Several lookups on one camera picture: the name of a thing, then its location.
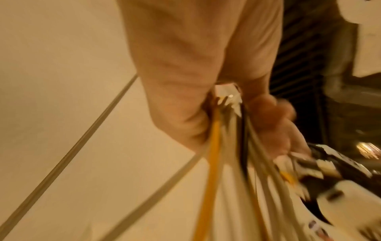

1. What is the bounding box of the person's left hand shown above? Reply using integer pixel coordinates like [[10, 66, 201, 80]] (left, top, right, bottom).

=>
[[115, 0, 312, 159]]

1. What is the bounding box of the white cable connector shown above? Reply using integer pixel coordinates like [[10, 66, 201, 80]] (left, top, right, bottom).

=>
[[214, 83, 243, 118]]

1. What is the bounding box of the black cable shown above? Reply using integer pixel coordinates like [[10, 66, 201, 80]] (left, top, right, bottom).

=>
[[237, 103, 252, 181]]

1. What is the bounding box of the yellow cable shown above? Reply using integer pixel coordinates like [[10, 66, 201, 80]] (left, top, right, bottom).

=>
[[193, 106, 224, 241]]

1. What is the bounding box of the bundle of white cables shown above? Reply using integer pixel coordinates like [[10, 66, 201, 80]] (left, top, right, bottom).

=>
[[104, 94, 331, 241]]

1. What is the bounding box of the dark metal grille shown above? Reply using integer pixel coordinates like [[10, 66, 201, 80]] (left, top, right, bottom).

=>
[[269, 0, 358, 115]]

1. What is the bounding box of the white panel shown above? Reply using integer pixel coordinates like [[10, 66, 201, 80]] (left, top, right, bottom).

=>
[[339, 0, 381, 78]]

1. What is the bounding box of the black and white device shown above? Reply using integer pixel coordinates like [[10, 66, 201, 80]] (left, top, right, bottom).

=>
[[293, 143, 381, 241]]

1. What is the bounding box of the thin beige cable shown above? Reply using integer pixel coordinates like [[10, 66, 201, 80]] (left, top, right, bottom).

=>
[[0, 74, 139, 239]]

